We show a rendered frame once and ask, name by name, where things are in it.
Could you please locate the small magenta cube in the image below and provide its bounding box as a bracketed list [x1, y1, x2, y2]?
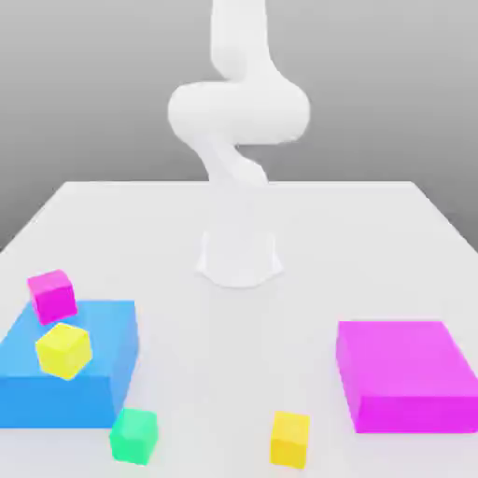
[26, 268, 78, 327]

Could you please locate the small yellow cube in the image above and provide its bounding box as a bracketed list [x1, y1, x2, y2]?
[269, 410, 312, 471]
[35, 321, 93, 382]

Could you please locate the small green cube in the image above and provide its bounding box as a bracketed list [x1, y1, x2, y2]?
[108, 407, 160, 467]

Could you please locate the large blue box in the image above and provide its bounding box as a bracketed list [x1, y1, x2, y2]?
[0, 299, 140, 429]

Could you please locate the large magenta box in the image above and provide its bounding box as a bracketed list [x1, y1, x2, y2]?
[334, 319, 478, 435]

